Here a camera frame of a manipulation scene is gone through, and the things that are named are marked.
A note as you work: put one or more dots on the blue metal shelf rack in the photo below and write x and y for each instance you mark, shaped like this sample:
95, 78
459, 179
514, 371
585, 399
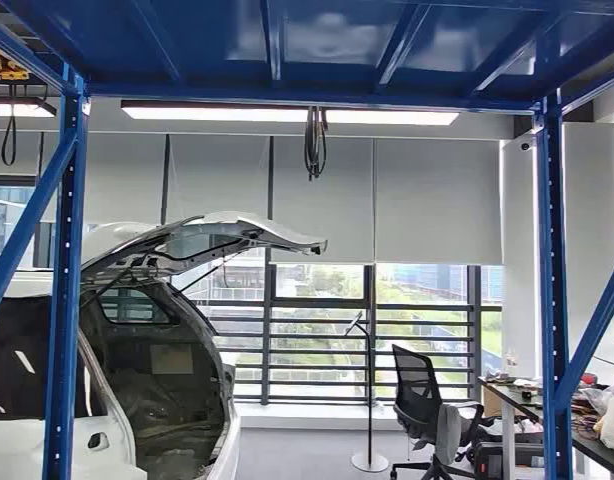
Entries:
62, 265

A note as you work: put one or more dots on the white roller blind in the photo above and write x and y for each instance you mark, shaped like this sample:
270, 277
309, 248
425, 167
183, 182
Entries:
322, 212
437, 199
212, 172
122, 179

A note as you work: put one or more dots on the white car tailgate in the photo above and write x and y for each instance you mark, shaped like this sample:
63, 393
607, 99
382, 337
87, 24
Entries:
267, 232

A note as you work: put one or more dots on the long ceiling light strip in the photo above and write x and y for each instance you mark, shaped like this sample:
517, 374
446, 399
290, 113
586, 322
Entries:
212, 112

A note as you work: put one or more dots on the black mesh office chair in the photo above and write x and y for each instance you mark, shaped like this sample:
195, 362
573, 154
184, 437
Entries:
412, 384

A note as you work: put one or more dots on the floor stand with round base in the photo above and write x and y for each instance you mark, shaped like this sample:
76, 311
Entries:
370, 462

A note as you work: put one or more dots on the grey jacket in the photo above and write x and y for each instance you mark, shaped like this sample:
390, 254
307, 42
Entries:
447, 434

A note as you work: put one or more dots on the tan box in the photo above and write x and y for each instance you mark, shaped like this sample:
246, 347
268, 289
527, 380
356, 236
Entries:
493, 404

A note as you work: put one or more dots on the small clear bottle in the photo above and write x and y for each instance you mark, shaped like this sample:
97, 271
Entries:
511, 362

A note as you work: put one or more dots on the dark-topped desk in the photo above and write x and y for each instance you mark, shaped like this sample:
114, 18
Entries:
511, 395

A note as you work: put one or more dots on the black equipment case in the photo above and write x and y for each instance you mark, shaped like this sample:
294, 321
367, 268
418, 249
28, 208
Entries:
507, 460

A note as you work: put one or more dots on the white car body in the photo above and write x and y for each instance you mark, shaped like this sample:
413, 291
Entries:
17, 450

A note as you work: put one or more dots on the dark window frame with railing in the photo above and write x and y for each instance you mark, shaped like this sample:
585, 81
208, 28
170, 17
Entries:
265, 331

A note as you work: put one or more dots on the white security camera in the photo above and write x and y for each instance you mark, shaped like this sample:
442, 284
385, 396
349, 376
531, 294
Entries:
525, 144

